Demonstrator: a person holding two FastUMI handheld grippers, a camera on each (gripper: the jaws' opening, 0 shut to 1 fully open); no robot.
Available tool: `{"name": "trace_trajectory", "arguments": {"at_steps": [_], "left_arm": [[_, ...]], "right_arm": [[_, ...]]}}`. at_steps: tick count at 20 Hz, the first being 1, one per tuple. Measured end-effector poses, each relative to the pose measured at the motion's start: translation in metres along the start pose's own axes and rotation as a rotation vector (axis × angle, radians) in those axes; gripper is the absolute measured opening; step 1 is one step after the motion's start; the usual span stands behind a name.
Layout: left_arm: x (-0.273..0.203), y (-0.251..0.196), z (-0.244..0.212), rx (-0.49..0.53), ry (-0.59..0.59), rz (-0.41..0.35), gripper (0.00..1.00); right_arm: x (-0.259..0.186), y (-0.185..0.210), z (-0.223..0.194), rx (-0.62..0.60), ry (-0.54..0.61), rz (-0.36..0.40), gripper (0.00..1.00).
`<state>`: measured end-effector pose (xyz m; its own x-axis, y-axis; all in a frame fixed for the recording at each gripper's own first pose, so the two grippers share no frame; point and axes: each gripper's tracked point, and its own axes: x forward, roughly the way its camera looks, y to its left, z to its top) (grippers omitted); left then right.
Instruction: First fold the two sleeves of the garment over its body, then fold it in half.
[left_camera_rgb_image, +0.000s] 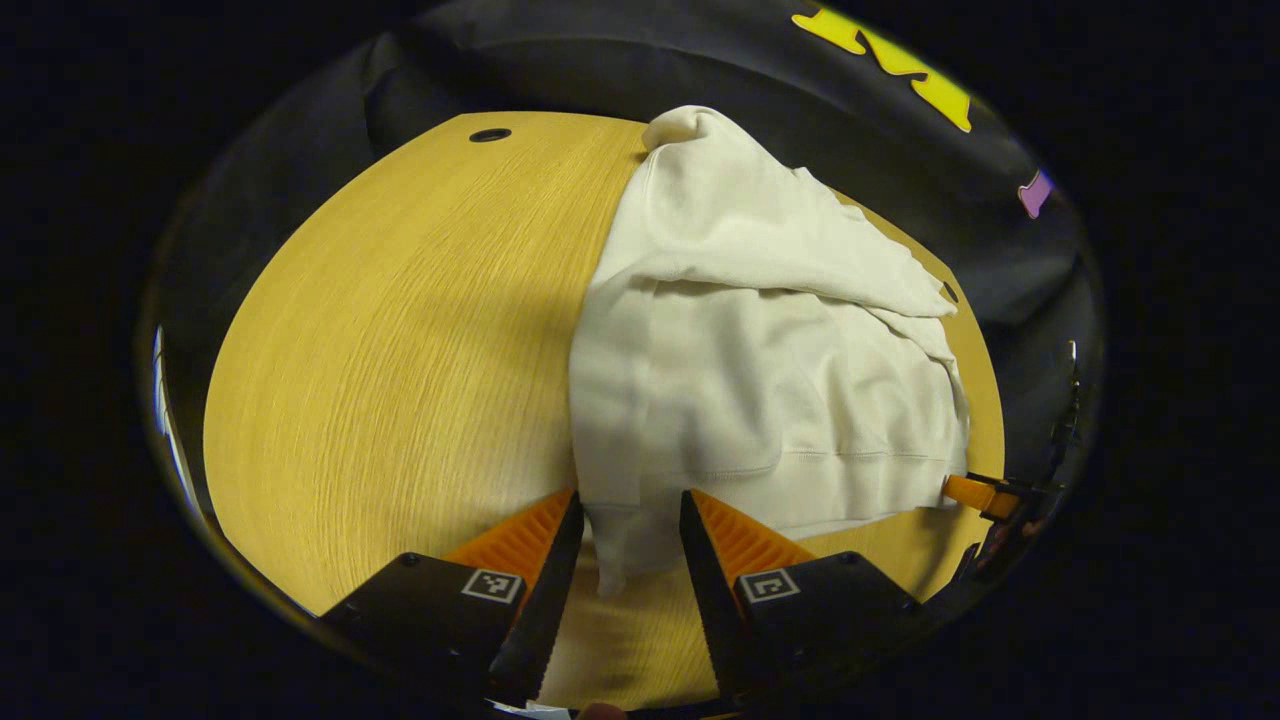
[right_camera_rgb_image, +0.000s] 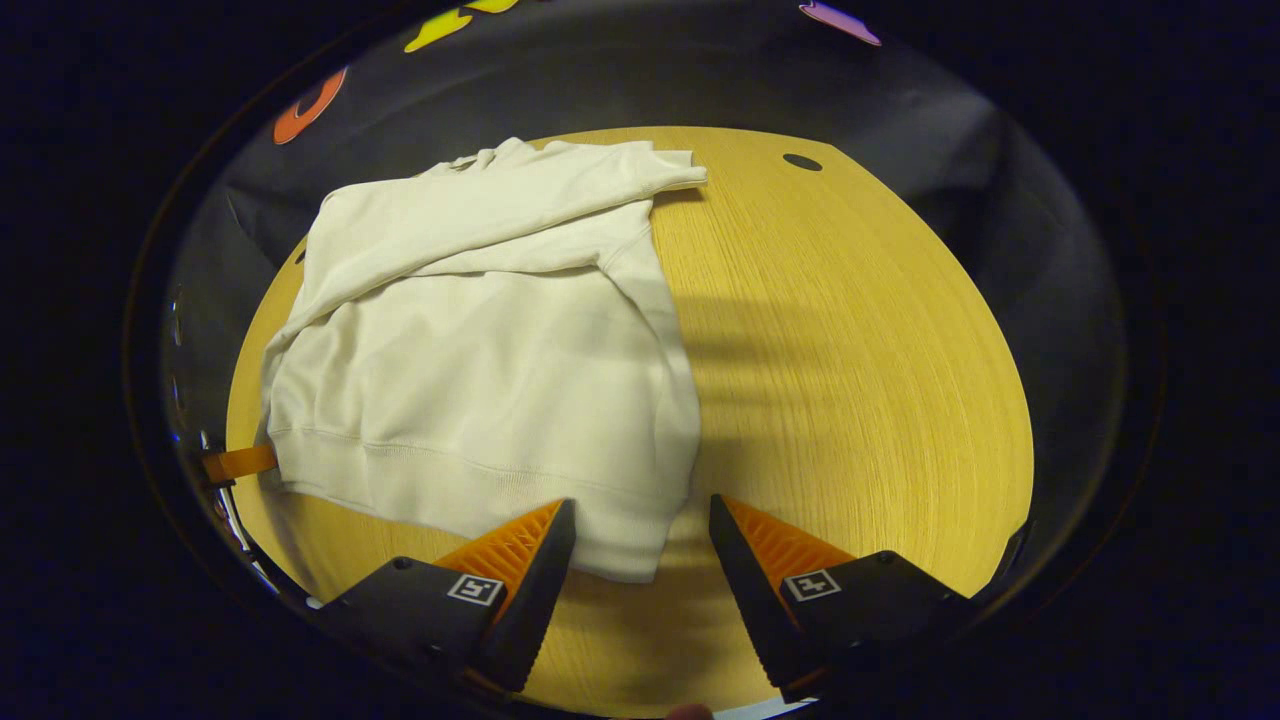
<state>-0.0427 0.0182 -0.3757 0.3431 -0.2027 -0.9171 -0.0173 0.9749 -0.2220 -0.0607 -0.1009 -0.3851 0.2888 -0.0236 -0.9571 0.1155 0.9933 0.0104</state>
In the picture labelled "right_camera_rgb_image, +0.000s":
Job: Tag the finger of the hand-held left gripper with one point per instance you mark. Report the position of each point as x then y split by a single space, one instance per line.
240 462

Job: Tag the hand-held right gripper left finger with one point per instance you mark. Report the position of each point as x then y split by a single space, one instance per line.
535 600

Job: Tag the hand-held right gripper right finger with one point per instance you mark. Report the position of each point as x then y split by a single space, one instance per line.
750 590

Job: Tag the cream sweatshirt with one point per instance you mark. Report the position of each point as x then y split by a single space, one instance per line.
480 380

